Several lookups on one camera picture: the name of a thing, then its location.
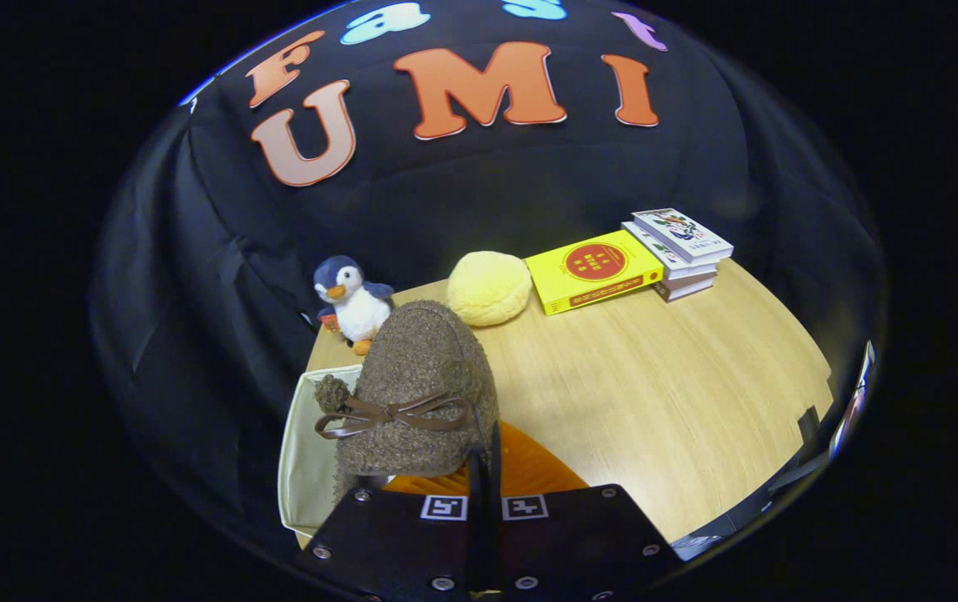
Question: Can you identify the penguin plush toy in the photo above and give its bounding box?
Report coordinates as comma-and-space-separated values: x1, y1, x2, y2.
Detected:
313, 255, 396, 356

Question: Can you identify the white illustrated book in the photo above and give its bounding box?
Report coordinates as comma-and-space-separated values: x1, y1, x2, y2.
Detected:
632, 207, 735, 267

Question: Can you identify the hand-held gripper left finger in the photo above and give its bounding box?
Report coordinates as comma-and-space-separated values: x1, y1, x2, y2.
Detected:
295, 451, 484, 602

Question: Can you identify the brown-spined book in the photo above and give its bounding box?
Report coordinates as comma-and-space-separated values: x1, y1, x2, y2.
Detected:
653, 274, 716, 302

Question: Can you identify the yellow book with red circle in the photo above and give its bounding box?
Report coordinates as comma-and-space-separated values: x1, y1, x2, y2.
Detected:
525, 229, 665, 316

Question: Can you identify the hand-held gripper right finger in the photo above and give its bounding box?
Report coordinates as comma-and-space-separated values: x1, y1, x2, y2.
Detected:
487, 421, 685, 602

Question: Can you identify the yellow bun plush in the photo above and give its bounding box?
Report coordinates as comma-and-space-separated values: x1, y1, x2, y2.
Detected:
446, 251, 533, 328

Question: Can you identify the beige fabric storage box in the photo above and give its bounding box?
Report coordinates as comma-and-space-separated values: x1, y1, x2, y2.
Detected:
278, 365, 363, 536

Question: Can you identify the brown fuzzy slipper shoe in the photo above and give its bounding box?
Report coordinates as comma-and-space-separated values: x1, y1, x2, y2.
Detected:
313, 300, 501, 503

